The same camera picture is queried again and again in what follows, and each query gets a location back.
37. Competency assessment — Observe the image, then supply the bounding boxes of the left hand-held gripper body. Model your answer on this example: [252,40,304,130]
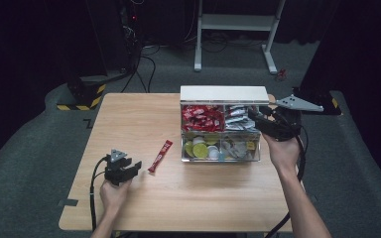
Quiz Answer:
[103,148,134,186]

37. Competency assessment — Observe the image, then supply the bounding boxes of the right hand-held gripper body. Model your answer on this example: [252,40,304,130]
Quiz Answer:
[253,94,324,143]

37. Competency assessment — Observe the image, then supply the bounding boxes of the pile of silver packets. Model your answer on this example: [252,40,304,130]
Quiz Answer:
[225,104,261,133]

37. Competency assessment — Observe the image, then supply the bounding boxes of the red stick packet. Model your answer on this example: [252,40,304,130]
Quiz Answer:
[147,139,174,175]

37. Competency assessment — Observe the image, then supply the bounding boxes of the clear acrylic organizer box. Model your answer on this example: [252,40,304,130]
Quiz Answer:
[179,84,272,164]

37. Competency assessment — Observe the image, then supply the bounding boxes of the person's left hand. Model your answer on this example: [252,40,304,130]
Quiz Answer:
[99,178,133,213]

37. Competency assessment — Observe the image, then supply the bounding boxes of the person's right hand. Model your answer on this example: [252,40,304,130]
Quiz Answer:
[262,132,303,174]

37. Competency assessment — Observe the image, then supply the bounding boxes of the pile of clear sachets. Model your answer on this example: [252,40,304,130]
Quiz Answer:
[220,138,259,161]

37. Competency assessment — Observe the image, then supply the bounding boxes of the small red floor object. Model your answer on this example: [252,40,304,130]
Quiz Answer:
[275,67,288,83]

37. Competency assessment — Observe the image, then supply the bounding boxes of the black yellow striped stand base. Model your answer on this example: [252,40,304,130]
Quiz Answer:
[292,86,342,117]
[56,74,108,112]

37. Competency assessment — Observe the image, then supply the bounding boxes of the pile of red packets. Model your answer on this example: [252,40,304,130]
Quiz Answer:
[181,104,226,133]

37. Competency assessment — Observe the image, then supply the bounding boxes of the pile of green white capsules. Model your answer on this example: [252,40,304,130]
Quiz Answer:
[183,135,221,162]

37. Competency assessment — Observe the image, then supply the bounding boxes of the white metal stand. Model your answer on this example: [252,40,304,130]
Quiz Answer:
[193,0,288,75]

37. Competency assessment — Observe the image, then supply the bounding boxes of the black equipment rack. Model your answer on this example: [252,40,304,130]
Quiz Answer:
[117,0,145,72]

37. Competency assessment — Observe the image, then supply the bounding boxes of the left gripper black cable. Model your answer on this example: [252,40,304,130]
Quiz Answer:
[89,156,109,233]

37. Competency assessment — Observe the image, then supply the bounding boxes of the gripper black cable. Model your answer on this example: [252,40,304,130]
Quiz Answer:
[264,124,310,238]
[89,156,109,233]

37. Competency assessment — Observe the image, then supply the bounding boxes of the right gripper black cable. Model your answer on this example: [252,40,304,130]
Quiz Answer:
[264,124,310,238]

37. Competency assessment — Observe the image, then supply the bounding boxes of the black floor cables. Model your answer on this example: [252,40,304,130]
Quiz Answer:
[120,42,160,94]

